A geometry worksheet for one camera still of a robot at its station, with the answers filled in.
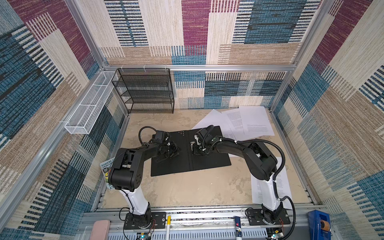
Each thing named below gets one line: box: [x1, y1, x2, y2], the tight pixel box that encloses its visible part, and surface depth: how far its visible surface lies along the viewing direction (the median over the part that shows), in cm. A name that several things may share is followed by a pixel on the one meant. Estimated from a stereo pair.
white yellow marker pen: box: [166, 215, 172, 240], surface depth 73 cm
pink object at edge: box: [89, 220, 110, 240], surface depth 71 cm
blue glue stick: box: [234, 216, 241, 229], surface depth 74 cm
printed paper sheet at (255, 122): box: [239, 106, 275, 140], surface depth 114 cm
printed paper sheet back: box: [221, 108, 245, 141], surface depth 115 cm
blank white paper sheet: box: [192, 109, 236, 140], surface depth 115 cm
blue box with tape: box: [307, 209, 332, 240], surface depth 69 cm
